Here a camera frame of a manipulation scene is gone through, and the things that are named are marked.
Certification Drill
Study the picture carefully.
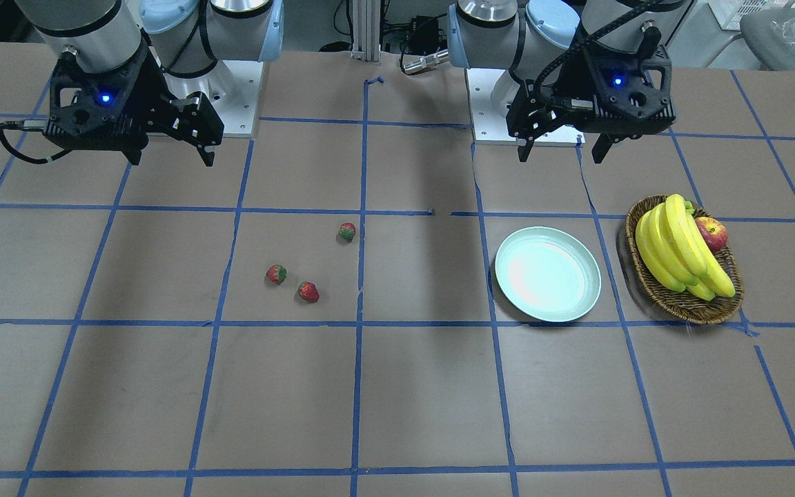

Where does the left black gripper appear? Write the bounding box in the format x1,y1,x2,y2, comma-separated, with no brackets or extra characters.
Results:
506,26,674,164

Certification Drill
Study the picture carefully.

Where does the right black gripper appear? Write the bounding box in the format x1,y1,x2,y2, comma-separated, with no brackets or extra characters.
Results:
46,42,224,166

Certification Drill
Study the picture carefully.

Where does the red strawberry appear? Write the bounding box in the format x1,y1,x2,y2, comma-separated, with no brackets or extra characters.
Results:
297,281,321,303
337,222,357,243
265,264,288,285

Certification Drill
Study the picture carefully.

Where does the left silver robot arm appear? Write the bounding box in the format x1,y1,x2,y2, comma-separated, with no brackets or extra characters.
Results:
448,1,685,164

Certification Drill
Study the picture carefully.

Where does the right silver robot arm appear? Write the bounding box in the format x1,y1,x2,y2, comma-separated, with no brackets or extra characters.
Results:
0,1,284,167

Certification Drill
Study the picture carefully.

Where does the pale green plate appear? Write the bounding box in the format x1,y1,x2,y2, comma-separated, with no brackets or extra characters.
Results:
494,226,602,323

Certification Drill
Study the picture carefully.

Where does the yellow banana bunch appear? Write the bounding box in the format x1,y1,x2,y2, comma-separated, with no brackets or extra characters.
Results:
632,194,740,302

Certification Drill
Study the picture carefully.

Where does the red apple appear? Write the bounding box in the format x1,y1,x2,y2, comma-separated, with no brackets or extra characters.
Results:
694,216,729,255

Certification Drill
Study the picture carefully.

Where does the brown wicker basket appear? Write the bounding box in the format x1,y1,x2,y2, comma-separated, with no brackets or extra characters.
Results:
616,195,745,325

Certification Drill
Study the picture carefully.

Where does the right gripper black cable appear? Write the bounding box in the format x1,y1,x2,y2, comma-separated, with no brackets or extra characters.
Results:
0,119,74,165

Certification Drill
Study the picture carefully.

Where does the aluminium frame post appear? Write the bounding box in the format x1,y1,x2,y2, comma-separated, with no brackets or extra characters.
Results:
346,0,384,65

